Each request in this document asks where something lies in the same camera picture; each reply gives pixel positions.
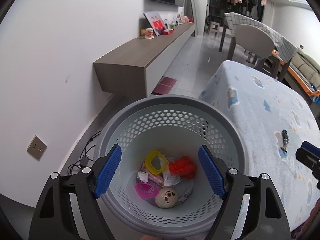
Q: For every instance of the leaning mirror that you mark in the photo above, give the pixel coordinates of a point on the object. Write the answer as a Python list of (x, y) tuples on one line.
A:
[(190, 12)]

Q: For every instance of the green grey sofa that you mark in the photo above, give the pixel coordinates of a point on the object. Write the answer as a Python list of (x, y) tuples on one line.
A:
[(305, 71)]

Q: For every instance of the checkered tablecloth dining table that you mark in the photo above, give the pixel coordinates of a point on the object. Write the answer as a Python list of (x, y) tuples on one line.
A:
[(286, 49)]

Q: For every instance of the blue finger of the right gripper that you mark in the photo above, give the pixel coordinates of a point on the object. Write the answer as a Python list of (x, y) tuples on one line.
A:
[(308, 159), (311, 148)]

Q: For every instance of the framed photo red clothes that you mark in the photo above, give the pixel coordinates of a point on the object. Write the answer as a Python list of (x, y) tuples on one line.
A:
[(155, 22)]

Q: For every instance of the dark red floor mat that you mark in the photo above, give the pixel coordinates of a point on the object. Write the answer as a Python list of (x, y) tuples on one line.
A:
[(164, 86)]

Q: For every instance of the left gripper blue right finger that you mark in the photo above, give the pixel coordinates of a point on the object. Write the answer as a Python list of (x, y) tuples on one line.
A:
[(266, 217)]

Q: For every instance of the beige plush keychain toy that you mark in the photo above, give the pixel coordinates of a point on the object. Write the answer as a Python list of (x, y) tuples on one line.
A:
[(167, 198)]

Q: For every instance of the white red paper cup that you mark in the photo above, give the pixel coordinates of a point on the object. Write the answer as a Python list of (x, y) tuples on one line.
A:
[(149, 34)]

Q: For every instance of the light blue patterned table blanket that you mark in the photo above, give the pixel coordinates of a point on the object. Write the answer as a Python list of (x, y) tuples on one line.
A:
[(261, 107)]

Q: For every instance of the wooden tv cabinet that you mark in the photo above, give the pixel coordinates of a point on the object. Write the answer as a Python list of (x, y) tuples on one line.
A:
[(135, 68)]

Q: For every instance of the pink plastic mesh net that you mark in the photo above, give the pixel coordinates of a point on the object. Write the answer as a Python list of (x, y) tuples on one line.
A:
[(146, 191)]

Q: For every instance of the grey perforated trash basket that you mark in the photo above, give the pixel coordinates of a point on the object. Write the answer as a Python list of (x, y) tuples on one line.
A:
[(159, 187)]

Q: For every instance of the black toy fish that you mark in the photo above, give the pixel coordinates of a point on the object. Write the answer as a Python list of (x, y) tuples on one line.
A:
[(285, 139)]

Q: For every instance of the orange checkered sofa blanket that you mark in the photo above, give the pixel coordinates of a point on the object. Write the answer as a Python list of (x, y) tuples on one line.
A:
[(286, 76)]

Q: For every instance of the wall power socket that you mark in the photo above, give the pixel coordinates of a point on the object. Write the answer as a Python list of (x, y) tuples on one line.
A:
[(36, 148)]

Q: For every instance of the small grey stool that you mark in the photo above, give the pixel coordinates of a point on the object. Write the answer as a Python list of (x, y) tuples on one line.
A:
[(213, 27)]

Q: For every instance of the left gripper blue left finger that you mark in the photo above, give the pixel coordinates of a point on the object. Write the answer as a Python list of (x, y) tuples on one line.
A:
[(53, 216)]

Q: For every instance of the pink snack wrapper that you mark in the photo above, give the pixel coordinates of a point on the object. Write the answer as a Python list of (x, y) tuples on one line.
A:
[(145, 176)]

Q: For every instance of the wet wipes pack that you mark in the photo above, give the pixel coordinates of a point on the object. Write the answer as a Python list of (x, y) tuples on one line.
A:
[(170, 179)]

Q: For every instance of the red plastic bag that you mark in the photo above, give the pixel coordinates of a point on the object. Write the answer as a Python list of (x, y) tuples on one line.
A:
[(184, 167)]

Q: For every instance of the grey dining chair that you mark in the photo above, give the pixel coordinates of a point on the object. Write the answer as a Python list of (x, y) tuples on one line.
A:
[(256, 41)]

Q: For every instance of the red tray on cabinet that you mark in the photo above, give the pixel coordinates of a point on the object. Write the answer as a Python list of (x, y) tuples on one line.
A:
[(167, 31)]

